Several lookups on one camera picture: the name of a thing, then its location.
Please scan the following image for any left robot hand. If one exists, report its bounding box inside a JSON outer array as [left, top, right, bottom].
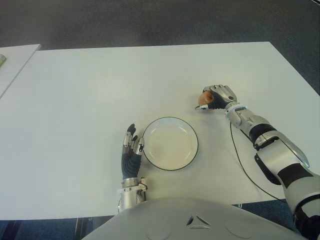
[[121, 122, 146, 180]]

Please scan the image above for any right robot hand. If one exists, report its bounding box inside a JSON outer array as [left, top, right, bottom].
[[194, 84, 239, 112]]

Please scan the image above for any red yellow apple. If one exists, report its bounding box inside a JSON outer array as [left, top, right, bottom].
[[197, 91, 214, 106]]

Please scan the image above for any white plate black rim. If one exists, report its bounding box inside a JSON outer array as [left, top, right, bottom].
[[142, 116, 200, 172]]

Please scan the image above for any grey robot torso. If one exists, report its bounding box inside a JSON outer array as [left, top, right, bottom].
[[83, 197, 310, 240]]

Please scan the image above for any white side table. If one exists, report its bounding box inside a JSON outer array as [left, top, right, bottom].
[[0, 44, 42, 100]]

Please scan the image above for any black cable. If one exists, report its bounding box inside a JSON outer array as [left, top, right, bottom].
[[229, 119, 286, 202]]

